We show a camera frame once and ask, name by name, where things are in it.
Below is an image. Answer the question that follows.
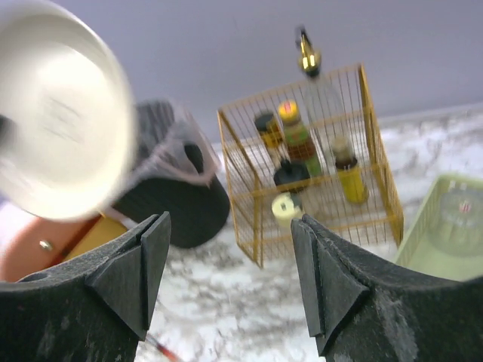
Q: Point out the orange yellow drawer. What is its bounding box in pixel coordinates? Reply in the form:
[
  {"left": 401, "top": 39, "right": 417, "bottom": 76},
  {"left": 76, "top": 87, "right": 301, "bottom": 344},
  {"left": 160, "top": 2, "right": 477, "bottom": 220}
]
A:
[{"left": 62, "top": 215, "right": 127, "bottom": 261}]

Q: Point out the amber spice jar grey lid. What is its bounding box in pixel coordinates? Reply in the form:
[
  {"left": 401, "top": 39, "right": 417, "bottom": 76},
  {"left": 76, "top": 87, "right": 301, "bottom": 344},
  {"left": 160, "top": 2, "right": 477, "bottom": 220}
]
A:
[{"left": 254, "top": 111, "right": 283, "bottom": 149}]

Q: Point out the black trash bin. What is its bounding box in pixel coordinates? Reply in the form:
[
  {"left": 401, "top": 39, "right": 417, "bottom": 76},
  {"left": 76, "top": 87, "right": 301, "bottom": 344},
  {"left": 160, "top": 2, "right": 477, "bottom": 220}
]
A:
[{"left": 112, "top": 100, "right": 231, "bottom": 250}]

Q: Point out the pale green perforated basket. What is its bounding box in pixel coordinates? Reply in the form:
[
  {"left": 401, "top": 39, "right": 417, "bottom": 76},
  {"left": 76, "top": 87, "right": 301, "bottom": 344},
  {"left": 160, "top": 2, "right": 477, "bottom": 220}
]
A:
[{"left": 395, "top": 173, "right": 482, "bottom": 281}]

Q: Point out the cream cylindrical drawer box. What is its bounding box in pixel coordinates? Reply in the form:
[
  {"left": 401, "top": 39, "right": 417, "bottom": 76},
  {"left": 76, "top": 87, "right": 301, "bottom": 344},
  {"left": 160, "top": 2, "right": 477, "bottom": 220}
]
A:
[{"left": 1, "top": 216, "right": 101, "bottom": 282}]

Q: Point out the cream round plate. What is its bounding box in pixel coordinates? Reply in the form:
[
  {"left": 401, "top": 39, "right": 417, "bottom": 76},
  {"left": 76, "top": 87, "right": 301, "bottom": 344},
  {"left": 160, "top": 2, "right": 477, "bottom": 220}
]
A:
[{"left": 1, "top": 1, "right": 137, "bottom": 220}]

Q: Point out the clear oil bottle gold cap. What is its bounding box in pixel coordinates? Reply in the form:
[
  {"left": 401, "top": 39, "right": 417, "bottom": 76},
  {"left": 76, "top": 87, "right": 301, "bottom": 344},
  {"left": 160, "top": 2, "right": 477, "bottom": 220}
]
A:
[{"left": 295, "top": 24, "right": 343, "bottom": 129}]

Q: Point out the clear drinking glass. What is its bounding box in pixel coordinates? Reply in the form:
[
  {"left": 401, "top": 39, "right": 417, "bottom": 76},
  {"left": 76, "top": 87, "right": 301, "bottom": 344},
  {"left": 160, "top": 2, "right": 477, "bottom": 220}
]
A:
[{"left": 429, "top": 189, "right": 482, "bottom": 256}]

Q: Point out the pink plastic bin liner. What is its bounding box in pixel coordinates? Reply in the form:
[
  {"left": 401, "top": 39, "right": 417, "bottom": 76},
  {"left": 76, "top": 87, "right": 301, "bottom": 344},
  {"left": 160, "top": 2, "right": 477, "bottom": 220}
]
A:
[{"left": 126, "top": 100, "right": 220, "bottom": 190}]

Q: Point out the gold wire rack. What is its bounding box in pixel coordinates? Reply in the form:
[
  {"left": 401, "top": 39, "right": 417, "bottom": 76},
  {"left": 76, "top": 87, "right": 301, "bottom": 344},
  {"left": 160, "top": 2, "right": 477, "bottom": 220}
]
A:
[{"left": 217, "top": 64, "right": 404, "bottom": 265}]

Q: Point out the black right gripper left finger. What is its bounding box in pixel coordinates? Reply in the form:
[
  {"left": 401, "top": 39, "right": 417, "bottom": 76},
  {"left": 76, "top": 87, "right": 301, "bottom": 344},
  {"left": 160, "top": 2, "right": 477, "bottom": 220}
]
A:
[{"left": 1, "top": 213, "right": 171, "bottom": 361}]

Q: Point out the black lid glass jar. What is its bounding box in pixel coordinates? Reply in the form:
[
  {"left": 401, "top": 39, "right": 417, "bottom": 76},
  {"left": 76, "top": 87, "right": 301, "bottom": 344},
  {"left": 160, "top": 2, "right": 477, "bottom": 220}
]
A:
[{"left": 273, "top": 158, "right": 311, "bottom": 193}]

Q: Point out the cream cylindrical shaker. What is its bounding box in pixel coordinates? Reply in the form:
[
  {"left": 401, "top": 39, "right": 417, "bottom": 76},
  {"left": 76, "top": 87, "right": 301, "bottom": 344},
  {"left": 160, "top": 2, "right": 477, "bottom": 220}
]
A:
[{"left": 272, "top": 192, "right": 303, "bottom": 229}]

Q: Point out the green sauce bottle yellow cap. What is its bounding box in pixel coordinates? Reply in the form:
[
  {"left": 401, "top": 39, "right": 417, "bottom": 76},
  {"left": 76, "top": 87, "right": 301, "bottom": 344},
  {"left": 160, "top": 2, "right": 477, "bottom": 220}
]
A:
[{"left": 278, "top": 100, "right": 323, "bottom": 177}]

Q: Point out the small yellow label bottle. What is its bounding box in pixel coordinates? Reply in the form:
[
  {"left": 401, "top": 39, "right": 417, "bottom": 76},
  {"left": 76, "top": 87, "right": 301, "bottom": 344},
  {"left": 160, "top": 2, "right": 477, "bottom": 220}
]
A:
[{"left": 331, "top": 136, "right": 369, "bottom": 204}]

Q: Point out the red pen tube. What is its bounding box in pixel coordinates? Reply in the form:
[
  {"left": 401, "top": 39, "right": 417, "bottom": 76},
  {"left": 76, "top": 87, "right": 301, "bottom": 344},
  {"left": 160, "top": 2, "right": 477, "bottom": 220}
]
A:
[{"left": 145, "top": 333, "right": 183, "bottom": 362}]

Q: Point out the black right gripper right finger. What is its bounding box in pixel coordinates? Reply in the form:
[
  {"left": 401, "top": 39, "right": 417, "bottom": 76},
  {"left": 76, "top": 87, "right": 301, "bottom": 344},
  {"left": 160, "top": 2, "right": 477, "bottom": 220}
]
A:
[{"left": 291, "top": 215, "right": 482, "bottom": 361}]

